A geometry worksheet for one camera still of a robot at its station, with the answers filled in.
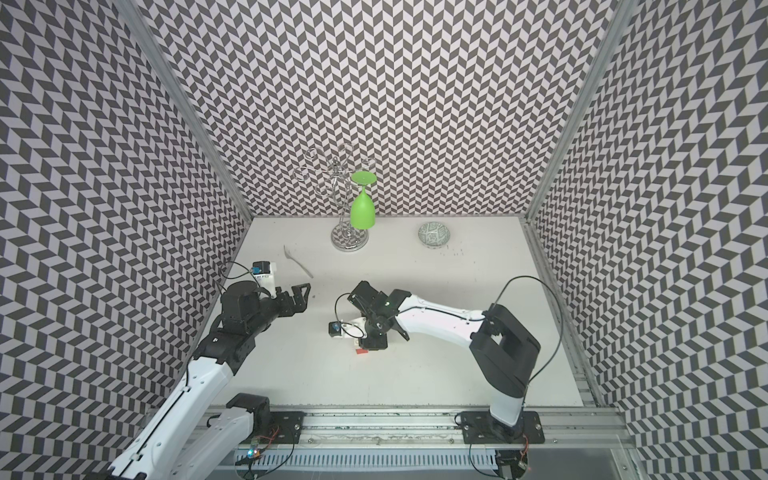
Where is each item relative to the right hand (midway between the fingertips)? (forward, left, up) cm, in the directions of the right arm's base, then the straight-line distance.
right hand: (367, 337), depth 82 cm
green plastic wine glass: (+33, +2, +18) cm, 38 cm away
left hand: (+9, +19, +11) cm, 24 cm away
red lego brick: (-2, +2, -4) cm, 5 cm away
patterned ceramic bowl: (+41, -22, -4) cm, 47 cm away
